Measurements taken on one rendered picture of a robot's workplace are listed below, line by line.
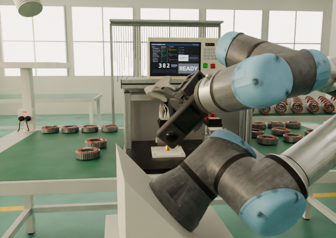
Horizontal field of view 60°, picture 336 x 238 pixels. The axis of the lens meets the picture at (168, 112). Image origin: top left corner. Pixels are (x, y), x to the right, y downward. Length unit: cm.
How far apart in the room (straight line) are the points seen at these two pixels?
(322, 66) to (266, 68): 14
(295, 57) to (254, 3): 799
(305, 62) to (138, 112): 120
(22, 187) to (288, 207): 94
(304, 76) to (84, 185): 90
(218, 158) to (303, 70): 27
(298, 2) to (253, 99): 860
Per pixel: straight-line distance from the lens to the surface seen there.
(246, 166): 64
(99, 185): 117
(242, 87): 43
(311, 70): 52
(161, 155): 132
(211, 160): 67
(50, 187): 121
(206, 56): 151
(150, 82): 144
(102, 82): 781
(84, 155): 139
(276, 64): 44
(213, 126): 146
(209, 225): 85
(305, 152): 67
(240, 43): 59
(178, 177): 68
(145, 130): 162
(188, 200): 67
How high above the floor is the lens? 116
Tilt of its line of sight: 8 degrees down
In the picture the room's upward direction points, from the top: straight up
